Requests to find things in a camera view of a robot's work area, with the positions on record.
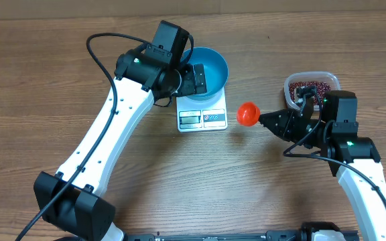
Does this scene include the red plastic scoop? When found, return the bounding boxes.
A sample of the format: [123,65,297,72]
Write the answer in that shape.
[236,102,261,127]

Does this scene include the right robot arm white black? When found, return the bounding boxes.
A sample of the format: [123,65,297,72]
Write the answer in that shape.
[258,88,386,240]

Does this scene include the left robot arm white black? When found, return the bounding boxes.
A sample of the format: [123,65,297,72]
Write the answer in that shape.
[34,21,206,240]

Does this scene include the blue bowl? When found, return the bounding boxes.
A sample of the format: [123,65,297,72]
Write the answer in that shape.
[188,47,229,100]

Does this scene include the white digital kitchen scale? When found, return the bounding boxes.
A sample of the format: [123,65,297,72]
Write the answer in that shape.
[176,88,228,133]

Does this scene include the red beans in container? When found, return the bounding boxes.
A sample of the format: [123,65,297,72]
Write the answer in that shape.
[289,81,331,104]

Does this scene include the clear plastic container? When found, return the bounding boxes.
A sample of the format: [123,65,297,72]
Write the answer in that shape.
[283,71,341,110]

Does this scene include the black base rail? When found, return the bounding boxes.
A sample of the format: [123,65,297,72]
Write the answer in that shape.
[124,222,360,241]

